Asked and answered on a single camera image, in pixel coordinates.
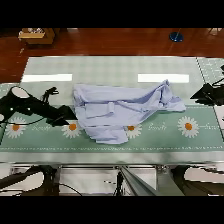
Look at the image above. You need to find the light blue shirt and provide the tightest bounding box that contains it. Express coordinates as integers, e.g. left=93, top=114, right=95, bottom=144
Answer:
left=72, top=79, right=187, bottom=145

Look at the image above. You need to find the blue round object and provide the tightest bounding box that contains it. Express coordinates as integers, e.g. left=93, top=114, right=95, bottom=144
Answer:
left=168, top=31, right=185, bottom=43

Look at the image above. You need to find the wooden box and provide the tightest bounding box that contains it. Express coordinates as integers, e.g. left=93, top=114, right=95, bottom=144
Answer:
left=17, top=27, right=56, bottom=46

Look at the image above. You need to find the silver frame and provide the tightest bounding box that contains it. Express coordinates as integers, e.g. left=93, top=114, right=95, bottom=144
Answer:
left=0, top=161, right=224, bottom=197

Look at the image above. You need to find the black cable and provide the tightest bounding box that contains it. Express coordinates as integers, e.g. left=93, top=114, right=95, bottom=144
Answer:
left=58, top=182, right=83, bottom=197

